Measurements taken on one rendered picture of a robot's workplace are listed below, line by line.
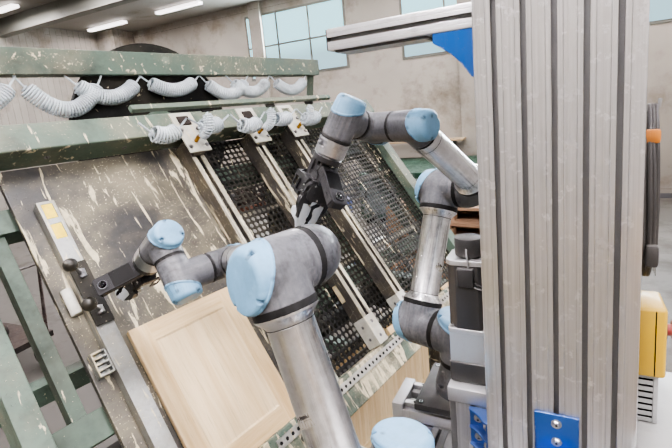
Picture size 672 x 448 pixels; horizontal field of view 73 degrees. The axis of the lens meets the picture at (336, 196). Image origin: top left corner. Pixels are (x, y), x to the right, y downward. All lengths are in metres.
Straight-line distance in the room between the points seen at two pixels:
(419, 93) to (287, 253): 8.31
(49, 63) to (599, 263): 1.96
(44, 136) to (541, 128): 1.42
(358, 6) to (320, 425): 9.05
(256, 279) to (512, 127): 0.49
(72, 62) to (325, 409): 1.76
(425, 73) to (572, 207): 8.20
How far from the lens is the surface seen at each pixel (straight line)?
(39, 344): 1.53
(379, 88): 9.25
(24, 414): 1.38
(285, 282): 0.75
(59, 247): 1.55
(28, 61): 2.13
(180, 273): 1.12
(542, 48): 0.83
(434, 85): 8.92
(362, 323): 1.93
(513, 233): 0.86
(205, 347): 1.57
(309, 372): 0.79
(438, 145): 1.13
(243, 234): 1.78
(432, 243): 1.40
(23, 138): 1.68
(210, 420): 1.53
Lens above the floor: 1.86
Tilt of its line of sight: 11 degrees down
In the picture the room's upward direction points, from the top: 6 degrees counter-clockwise
